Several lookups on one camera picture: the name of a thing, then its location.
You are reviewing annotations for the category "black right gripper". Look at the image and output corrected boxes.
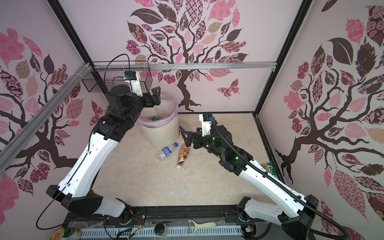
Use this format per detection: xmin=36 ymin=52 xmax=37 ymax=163
xmin=182 ymin=126 xmax=225 ymax=161

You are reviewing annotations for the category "clear bottle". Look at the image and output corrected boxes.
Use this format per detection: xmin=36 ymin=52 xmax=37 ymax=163
xmin=154 ymin=105 xmax=168 ymax=119

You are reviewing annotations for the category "brown coffee bottle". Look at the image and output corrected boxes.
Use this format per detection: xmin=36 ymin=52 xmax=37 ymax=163
xmin=176 ymin=144 xmax=190 ymax=170

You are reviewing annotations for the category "blue label water bottle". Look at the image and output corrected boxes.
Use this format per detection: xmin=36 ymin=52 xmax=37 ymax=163
xmin=157 ymin=143 xmax=179 ymax=161

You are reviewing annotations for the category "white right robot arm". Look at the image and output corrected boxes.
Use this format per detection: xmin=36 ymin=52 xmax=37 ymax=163
xmin=181 ymin=127 xmax=318 ymax=240

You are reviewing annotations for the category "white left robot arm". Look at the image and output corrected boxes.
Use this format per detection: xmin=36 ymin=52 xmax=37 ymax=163
xmin=47 ymin=85 xmax=161 ymax=223

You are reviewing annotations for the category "purple bin liner bag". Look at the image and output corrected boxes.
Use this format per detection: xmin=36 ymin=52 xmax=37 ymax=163
xmin=137 ymin=95 xmax=178 ymax=128

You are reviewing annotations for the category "cream waste bin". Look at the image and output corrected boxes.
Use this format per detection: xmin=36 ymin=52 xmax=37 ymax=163
xmin=141 ymin=117 xmax=179 ymax=149

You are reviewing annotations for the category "green yellow snack bag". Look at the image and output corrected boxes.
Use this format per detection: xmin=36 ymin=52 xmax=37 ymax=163
xmin=261 ymin=163 xmax=278 ymax=178

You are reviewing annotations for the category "cream vegetable peeler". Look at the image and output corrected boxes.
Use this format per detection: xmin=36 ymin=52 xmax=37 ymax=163
xmin=188 ymin=220 xmax=216 ymax=235

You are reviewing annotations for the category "black round knob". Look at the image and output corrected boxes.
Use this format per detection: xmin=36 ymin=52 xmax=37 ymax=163
xmin=154 ymin=223 xmax=166 ymax=236

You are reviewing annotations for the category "green tin can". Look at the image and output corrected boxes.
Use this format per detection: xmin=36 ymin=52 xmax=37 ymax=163
xmin=50 ymin=227 xmax=82 ymax=240

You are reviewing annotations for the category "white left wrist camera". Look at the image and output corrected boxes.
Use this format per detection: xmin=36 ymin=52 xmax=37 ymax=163
xmin=125 ymin=71 xmax=143 ymax=97

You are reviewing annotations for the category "black wire basket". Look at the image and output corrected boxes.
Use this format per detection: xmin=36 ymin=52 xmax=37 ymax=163
xmin=82 ymin=61 xmax=153 ymax=93

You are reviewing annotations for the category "thin black left cable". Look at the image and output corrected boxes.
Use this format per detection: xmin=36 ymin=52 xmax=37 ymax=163
xmin=102 ymin=53 xmax=132 ymax=82

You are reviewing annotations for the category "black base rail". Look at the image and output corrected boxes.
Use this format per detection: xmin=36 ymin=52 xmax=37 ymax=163
xmin=63 ymin=205 xmax=256 ymax=227

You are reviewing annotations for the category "white vented cable duct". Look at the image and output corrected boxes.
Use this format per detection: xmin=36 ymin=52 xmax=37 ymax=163
xmin=79 ymin=224 xmax=244 ymax=239

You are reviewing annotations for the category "aluminium frame bar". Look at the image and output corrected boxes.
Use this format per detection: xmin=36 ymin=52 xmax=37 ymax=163
xmin=1 ymin=63 xmax=92 ymax=172

